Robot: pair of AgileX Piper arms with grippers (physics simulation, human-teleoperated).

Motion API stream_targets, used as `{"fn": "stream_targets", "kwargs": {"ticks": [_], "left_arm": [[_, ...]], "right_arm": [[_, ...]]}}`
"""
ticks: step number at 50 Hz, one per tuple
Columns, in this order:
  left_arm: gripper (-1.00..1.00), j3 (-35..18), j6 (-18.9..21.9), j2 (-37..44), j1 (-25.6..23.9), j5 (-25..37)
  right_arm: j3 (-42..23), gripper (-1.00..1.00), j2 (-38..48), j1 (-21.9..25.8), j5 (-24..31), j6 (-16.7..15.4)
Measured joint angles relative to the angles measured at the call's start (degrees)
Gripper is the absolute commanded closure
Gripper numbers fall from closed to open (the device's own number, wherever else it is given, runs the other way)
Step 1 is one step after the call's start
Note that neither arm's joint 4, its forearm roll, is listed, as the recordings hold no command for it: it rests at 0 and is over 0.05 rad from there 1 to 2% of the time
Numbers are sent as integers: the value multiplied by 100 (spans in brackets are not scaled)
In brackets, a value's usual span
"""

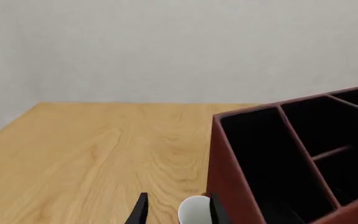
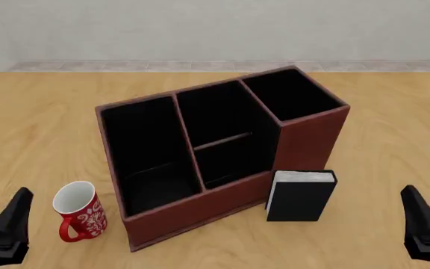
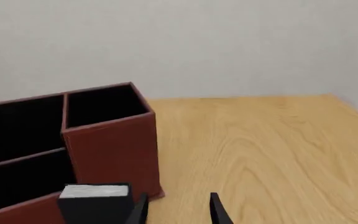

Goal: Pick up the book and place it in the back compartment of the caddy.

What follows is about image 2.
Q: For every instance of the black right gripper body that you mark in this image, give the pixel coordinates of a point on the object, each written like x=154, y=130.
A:
x=429, y=250

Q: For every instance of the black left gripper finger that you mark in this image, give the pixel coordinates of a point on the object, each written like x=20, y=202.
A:
x=11, y=215

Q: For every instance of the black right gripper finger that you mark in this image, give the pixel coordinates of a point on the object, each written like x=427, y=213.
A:
x=422, y=215

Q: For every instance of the black hardcover book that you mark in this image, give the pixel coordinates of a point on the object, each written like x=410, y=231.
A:
x=297, y=200

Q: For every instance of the red-brown desk caddy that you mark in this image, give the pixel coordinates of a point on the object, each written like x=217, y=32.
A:
x=304, y=140

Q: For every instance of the red patterned mug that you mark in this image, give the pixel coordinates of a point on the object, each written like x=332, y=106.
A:
x=88, y=213

